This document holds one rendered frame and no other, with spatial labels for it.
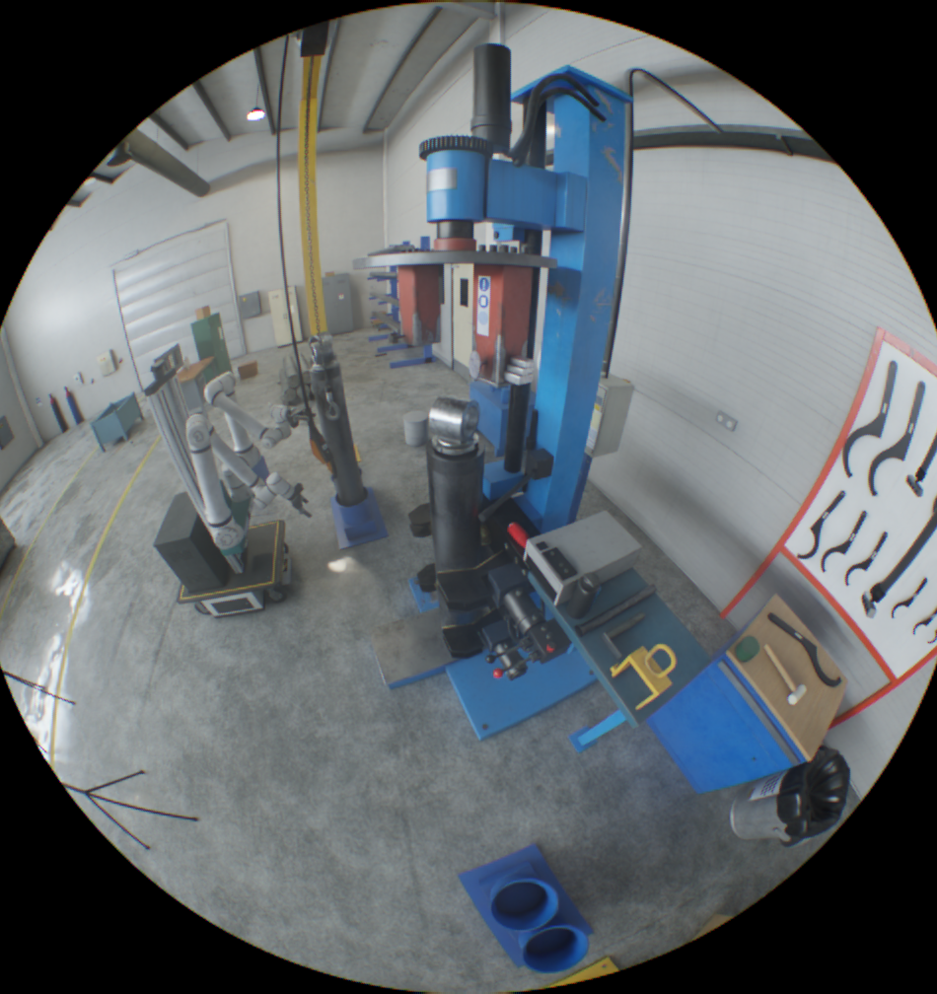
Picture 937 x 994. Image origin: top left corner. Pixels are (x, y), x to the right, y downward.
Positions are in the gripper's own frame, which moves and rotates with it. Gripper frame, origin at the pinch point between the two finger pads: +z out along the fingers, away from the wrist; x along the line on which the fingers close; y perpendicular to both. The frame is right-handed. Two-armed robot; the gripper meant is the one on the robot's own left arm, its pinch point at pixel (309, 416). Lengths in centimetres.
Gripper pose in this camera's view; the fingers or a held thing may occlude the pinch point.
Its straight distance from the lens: 206.6
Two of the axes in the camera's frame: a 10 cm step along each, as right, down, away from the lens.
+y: 0.1, -7.7, -6.4
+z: 9.3, 2.4, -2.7
